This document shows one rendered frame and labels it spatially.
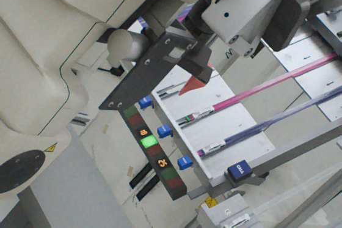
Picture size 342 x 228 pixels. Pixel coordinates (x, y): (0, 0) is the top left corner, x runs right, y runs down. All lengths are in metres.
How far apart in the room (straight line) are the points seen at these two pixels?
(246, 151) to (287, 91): 2.15
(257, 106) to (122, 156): 1.78
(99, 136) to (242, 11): 1.49
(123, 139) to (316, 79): 0.73
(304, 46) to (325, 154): 1.75
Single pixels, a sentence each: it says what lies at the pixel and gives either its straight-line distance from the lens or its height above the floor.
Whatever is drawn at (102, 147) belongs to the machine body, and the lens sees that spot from 2.14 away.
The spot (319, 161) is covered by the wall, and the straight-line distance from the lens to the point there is 3.48.
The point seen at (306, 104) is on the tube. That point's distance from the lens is 1.61.
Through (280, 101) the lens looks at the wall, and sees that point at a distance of 3.65.
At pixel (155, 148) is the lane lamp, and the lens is 1.52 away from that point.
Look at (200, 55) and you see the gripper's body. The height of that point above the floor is 1.01.
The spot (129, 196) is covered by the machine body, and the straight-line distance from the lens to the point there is 2.03.
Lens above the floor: 1.26
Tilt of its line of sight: 19 degrees down
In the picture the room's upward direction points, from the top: 44 degrees clockwise
